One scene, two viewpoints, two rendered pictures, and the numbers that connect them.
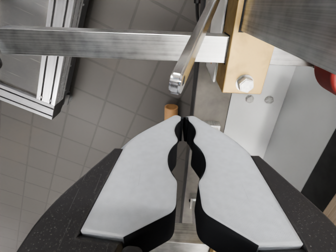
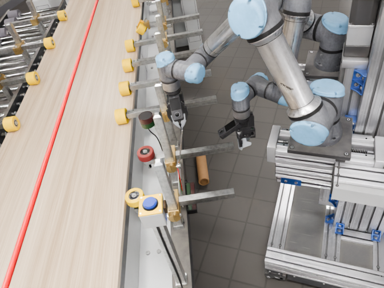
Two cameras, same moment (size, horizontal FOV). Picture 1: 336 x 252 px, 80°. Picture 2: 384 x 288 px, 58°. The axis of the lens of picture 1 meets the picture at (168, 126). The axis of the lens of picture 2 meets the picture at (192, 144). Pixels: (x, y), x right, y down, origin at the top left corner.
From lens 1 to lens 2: 144 cm
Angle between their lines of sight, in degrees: 15
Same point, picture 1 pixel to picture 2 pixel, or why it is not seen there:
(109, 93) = (256, 182)
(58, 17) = (283, 210)
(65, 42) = (215, 147)
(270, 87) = (151, 171)
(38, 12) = (298, 211)
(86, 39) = (210, 148)
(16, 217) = not seen: hidden behind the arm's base
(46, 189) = not seen: hidden behind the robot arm
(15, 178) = not seen: hidden behind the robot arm
